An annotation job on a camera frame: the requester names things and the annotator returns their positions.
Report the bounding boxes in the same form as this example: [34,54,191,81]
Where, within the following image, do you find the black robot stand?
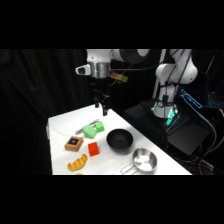
[121,99,212,158]

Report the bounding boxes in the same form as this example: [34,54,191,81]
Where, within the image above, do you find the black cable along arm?
[109,49,194,111]

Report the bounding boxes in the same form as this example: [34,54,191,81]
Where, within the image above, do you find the black curtain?
[0,49,224,176]

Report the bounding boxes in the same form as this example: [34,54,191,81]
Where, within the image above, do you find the orange toy croissant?
[67,153,89,173]

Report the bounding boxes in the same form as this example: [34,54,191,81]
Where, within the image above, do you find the yellow tag on cable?
[109,71,129,84]

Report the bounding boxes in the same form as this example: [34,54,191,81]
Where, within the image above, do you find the small green cube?
[94,121,105,133]

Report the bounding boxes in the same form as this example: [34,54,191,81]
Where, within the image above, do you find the red cube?
[87,141,101,157]

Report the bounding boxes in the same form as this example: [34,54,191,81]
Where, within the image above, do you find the black bowl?
[105,128,134,154]

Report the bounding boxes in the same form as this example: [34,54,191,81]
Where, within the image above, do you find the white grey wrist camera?
[75,64,92,77]

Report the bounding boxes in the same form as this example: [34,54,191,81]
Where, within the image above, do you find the yellow cable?
[196,108,224,156]

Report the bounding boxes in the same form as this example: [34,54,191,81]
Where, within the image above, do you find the brown toast toy blue square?
[64,135,85,153]

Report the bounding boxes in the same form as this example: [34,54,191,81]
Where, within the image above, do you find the large green block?
[82,124,98,140]

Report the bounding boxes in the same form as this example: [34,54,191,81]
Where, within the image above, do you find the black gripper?
[91,77,111,117]

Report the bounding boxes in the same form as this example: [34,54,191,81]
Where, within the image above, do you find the steel saucepan with handle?
[119,147,158,176]

